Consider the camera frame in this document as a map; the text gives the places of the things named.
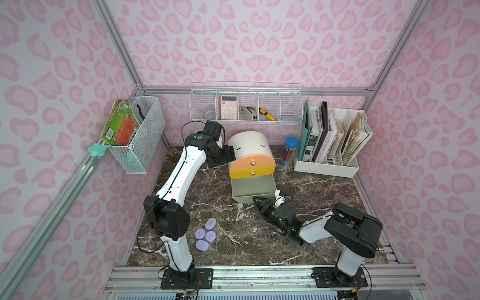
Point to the blue lid pencil jar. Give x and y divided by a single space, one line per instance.
290 146

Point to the yellow drawer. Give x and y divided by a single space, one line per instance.
251 172

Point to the black book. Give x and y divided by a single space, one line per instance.
323 121

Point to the mint green wall hook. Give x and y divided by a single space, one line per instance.
98 150

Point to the white round drawer cabinet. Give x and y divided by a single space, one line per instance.
250 143

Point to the white wire wall shelf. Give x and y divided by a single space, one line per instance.
246 104

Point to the pink calculator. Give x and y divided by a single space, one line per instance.
229 107

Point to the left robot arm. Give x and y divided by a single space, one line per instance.
165 213

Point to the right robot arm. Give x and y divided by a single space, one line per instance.
358 232

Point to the white mesh side basket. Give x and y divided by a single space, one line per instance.
136 158

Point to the yellow utility knife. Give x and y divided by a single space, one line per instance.
267 115

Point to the tape roll in shelf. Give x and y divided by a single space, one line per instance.
209 114

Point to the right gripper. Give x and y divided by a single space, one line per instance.
268 209

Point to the grey stapler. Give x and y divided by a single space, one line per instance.
249 113

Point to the grey bottom drawer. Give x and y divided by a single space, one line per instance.
244 190

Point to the green folder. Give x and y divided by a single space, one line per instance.
305 131

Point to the pink white book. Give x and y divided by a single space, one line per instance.
329 139

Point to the orange top drawer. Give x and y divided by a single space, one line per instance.
252 161

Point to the aluminium front rail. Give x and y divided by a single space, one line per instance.
381 282

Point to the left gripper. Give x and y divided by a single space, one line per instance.
227 155

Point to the green red booklet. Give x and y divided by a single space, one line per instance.
121 126

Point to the white file organizer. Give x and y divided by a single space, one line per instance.
333 164

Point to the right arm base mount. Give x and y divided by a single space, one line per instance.
332 277

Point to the beige paper stack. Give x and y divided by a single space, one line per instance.
358 134

